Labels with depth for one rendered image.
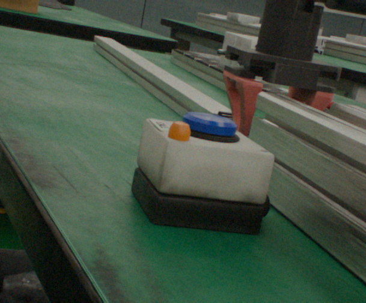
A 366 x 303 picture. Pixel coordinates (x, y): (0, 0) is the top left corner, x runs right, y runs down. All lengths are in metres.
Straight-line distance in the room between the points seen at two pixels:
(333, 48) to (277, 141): 3.56
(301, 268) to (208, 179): 0.09
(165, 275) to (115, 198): 0.15
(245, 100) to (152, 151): 0.22
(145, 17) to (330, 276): 11.73
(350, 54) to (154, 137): 3.55
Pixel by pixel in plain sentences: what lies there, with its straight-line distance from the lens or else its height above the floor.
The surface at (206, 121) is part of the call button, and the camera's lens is 0.53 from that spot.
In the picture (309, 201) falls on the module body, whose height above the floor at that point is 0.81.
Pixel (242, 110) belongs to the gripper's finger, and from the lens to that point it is 0.75.
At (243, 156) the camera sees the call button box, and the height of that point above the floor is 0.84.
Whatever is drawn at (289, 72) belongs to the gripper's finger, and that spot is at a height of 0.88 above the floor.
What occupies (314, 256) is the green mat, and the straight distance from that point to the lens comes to 0.53.
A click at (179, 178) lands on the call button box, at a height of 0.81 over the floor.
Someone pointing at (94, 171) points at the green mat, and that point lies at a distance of 0.64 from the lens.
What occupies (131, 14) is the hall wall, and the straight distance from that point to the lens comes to 12.11.
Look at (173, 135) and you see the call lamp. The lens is 0.51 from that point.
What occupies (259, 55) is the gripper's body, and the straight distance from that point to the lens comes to 0.73.
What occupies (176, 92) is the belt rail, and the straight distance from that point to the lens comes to 1.06.
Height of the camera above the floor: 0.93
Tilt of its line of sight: 11 degrees down
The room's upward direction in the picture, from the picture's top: 11 degrees clockwise
